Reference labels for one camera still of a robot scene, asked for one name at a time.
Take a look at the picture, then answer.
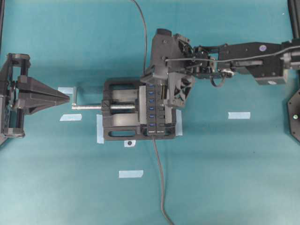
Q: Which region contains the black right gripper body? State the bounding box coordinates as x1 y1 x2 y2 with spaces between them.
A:
141 29 192 106

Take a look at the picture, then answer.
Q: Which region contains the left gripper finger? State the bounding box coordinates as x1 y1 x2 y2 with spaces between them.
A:
17 96 70 114
17 75 69 98

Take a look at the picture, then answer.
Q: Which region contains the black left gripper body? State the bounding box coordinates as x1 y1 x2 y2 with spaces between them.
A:
0 53 30 139

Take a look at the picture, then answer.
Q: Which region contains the black USB cable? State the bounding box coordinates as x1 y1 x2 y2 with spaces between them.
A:
130 0 149 73

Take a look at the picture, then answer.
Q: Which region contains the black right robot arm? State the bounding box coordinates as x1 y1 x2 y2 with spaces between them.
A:
141 29 300 108

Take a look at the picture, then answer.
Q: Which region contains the black multiport USB hub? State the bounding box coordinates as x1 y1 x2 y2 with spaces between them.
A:
146 84 165 136

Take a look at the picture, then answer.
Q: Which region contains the blue tape strip upper left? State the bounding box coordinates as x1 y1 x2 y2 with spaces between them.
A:
58 87 74 94

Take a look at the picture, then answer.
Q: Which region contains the blue tape strip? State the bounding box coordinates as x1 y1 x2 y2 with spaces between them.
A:
119 170 144 179
60 114 82 121
228 112 251 120
58 87 74 94

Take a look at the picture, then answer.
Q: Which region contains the black bench vise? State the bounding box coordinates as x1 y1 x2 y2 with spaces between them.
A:
72 78 176 141

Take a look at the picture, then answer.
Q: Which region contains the blue tape strip right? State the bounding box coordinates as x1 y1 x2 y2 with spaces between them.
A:
228 112 251 120

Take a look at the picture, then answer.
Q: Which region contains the white sticker with dot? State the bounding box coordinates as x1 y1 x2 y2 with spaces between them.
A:
124 140 136 148

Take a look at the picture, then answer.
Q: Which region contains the blue tape strip bottom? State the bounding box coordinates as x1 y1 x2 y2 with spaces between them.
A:
119 170 144 179

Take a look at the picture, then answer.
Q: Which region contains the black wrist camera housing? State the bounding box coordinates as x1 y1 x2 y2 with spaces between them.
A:
166 72 195 108

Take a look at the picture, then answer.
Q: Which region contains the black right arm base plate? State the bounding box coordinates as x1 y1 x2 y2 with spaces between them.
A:
287 90 300 142

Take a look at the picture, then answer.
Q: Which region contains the black aluminium frame rail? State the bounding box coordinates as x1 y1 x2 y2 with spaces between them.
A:
287 0 300 38

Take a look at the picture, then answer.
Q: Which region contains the grey hub power cable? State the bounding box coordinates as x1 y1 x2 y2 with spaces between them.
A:
151 135 174 225

